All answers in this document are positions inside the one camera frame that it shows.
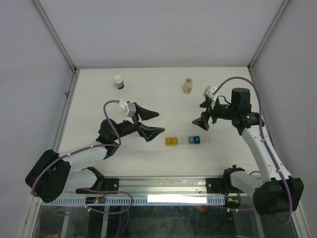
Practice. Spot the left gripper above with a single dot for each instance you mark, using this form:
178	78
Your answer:
148	132

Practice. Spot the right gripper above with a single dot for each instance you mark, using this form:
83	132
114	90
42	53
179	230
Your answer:
202	121

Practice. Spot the weekly pill organizer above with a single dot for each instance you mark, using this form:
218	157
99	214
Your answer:
186	140

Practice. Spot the clear bottle gold cap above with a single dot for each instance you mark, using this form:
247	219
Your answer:
187	87

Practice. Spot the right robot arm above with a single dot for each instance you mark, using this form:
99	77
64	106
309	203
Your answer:
276	191

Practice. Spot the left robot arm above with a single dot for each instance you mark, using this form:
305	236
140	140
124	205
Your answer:
54	174

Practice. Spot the white cap pill bottle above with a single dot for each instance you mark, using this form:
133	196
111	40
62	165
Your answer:
118	81

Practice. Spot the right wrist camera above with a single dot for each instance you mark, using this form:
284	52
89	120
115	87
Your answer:
211	92

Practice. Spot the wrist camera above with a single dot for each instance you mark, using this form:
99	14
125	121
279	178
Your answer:
211	92
129	108

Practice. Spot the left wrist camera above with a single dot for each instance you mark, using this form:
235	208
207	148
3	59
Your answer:
129	108

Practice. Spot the aluminium mounting rail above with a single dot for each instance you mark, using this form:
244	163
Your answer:
161	184

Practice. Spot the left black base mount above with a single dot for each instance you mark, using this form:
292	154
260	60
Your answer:
102	185

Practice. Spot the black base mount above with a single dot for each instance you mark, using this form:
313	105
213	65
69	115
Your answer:
220	185
102	185

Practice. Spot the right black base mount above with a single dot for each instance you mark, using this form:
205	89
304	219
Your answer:
220	185

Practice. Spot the slotted cable duct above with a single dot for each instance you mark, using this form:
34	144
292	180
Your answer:
149	200

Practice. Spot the right aluminium frame post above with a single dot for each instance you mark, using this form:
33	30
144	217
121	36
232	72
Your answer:
279	13

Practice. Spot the aluminium frame post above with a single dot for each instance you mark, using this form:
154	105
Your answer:
279	13
53	33

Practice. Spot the left aluminium frame post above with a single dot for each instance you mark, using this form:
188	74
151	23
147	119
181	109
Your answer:
53	33

